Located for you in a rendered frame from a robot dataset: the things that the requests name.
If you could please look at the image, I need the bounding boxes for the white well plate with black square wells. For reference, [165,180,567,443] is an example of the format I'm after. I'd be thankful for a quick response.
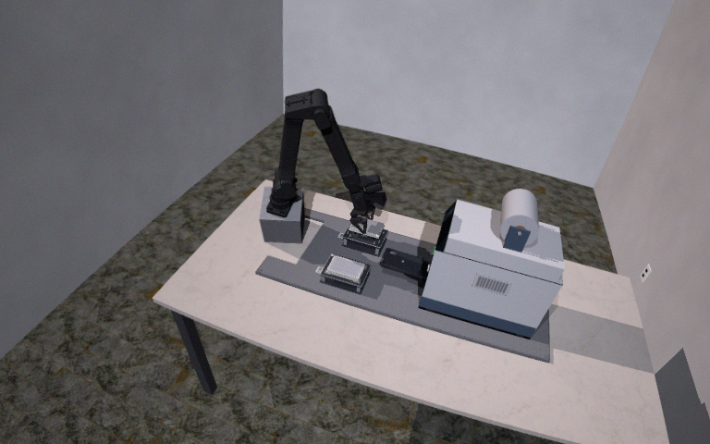
[349,224,385,239]

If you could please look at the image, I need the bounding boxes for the white multi-well plate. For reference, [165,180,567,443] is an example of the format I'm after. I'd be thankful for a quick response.
[326,255,366,282]

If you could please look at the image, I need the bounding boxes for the light grey cylinder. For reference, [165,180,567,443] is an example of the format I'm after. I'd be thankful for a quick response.
[500,189,539,246]

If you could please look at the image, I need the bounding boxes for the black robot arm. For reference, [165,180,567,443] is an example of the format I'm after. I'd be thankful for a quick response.
[266,89,386,217]

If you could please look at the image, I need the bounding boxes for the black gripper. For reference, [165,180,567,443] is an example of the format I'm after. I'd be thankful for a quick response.
[350,194,375,234]

